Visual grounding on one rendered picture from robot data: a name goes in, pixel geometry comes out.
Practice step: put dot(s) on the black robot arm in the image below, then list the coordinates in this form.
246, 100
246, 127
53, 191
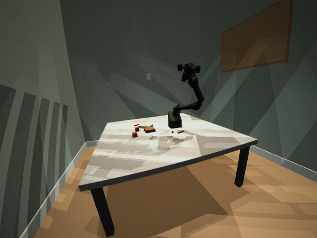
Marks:
189, 75

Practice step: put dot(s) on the pale yellow board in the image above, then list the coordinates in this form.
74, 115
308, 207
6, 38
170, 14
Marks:
144, 125

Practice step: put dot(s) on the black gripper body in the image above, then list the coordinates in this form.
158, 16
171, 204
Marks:
180, 67

